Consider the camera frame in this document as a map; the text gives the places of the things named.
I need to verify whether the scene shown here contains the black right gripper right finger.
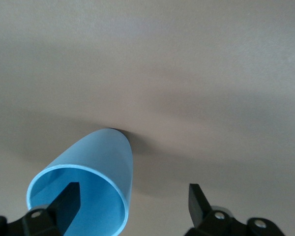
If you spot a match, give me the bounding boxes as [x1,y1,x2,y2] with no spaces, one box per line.
[186,183,285,236]

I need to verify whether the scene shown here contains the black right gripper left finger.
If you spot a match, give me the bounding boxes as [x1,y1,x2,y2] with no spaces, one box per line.
[0,181,81,236]

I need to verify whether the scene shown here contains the blue plastic cup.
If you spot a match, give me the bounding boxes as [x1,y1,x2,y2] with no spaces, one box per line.
[26,127,134,236]

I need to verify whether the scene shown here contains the brown paper table cover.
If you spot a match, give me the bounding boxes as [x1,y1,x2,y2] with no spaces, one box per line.
[0,0,295,236]

